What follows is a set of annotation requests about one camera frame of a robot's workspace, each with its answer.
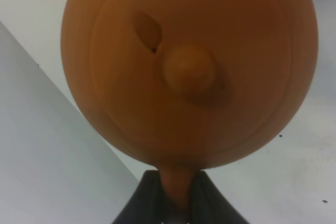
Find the brown clay teapot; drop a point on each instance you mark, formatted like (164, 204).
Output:
(185, 85)

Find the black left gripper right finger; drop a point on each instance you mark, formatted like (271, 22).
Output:
(209, 206)

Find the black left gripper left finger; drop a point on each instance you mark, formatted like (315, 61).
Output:
(146, 204)

